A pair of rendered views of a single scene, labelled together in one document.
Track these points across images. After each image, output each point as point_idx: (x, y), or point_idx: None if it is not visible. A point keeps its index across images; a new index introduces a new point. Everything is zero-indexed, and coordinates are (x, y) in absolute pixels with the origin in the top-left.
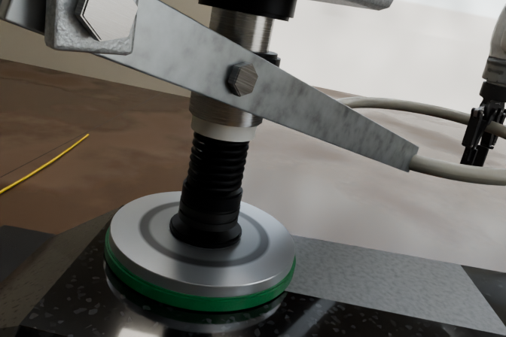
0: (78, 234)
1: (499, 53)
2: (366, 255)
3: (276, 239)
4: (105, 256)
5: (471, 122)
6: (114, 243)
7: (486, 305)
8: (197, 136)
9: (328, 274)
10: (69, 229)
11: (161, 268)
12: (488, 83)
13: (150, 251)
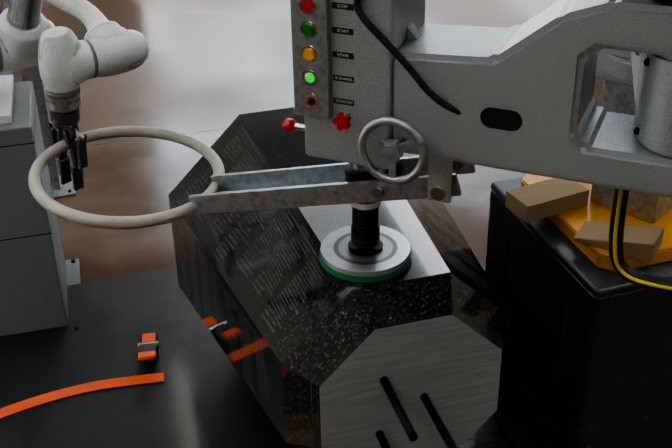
0: (379, 302)
1: (72, 87)
2: (314, 218)
3: (350, 230)
4: (399, 274)
5: (81, 148)
6: (403, 261)
7: None
8: (376, 208)
9: (345, 225)
10: (369, 317)
11: (406, 246)
12: (71, 113)
13: (398, 252)
